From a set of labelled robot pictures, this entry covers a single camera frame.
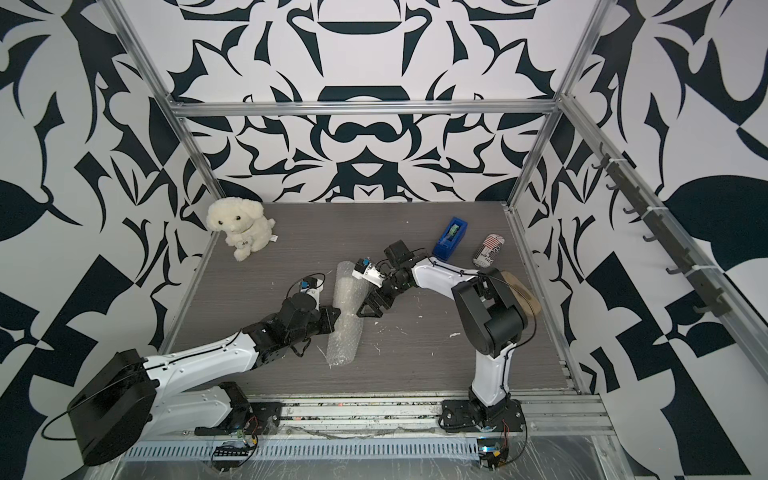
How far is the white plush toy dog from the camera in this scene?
933 mm

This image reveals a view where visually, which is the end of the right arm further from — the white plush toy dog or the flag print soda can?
the white plush toy dog

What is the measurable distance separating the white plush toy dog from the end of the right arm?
45 cm

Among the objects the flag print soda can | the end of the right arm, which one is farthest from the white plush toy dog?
the flag print soda can

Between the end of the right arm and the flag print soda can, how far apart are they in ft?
1.11

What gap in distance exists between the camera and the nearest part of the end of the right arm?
2.60 feet

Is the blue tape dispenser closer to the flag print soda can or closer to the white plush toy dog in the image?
the flag print soda can
